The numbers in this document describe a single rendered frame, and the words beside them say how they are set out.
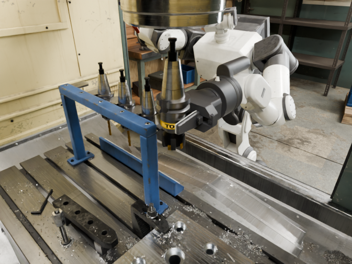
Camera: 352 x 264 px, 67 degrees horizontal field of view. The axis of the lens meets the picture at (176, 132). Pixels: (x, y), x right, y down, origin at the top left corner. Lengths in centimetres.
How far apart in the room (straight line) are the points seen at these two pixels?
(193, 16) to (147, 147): 42
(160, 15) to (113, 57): 128
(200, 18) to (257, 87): 31
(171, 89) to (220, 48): 69
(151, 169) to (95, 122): 90
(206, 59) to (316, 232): 84
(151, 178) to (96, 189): 30
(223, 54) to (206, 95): 58
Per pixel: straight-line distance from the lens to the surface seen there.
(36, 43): 143
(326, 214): 128
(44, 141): 152
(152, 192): 82
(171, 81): 46
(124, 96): 83
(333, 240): 129
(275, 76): 99
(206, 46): 117
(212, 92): 57
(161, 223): 73
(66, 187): 107
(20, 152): 148
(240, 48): 110
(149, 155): 74
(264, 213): 121
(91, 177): 108
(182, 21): 38
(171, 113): 47
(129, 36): 369
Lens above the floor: 156
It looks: 30 degrees down
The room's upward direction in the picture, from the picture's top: straight up
